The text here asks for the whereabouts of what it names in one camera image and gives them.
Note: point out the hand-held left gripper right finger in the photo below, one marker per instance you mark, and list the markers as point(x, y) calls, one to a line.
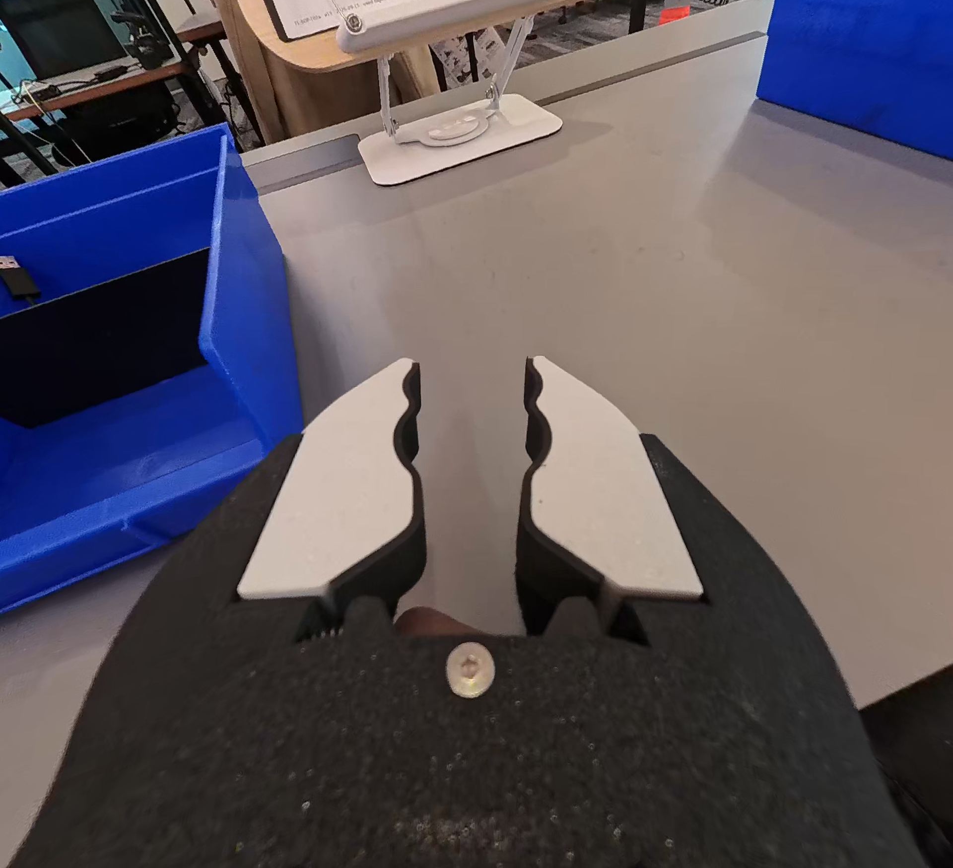
point(610, 503)

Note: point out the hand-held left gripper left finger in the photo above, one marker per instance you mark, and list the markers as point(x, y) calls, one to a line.
point(335, 496)

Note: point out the blue plastic bin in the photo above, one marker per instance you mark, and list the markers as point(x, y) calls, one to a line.
point(112, 466)
point(856, 64)

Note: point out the instruction sheet on wooden stand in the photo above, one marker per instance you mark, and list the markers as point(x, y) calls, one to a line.
point(521, 131)

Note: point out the wooden office desk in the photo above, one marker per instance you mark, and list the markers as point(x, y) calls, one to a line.
point(89, 75)

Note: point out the black tripod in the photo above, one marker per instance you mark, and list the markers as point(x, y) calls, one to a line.
point(149, 42)

